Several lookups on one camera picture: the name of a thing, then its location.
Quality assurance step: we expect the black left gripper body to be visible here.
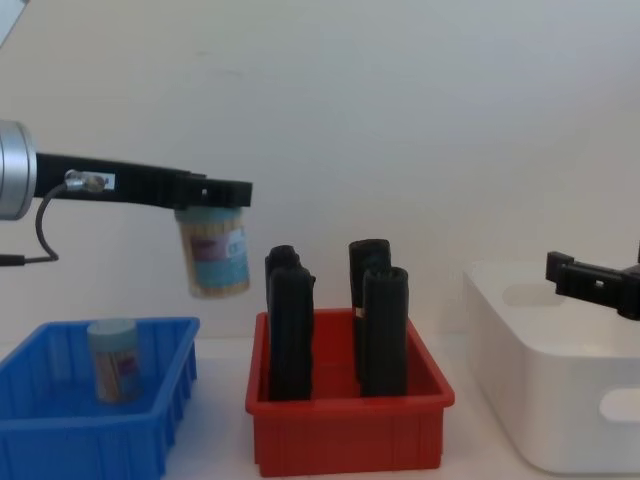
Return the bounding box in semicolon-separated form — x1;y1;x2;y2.
34;152;195;211

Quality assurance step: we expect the black rolled cloth bundle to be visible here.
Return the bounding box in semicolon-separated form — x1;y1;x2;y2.
347;238;392;386
263;244;302;314
268;264;317;402
359;266;411;399

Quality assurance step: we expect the blue plastic bin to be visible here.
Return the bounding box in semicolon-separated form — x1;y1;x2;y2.
0;316;202;480

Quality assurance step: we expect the toothpick jar with teal label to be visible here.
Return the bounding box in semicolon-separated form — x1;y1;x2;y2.
86;319;139;405
174;204;252;301

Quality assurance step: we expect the pale grey bracket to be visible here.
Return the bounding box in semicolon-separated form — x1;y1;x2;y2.
0;0;28;49

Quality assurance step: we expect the red plastic bin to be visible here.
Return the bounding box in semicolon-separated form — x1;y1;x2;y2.
244;307;457;479

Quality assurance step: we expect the thin dark cable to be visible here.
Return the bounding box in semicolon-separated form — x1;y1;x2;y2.
0;169;117;268

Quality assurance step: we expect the white plastic bin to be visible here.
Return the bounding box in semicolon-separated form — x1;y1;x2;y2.
461;256;640;477

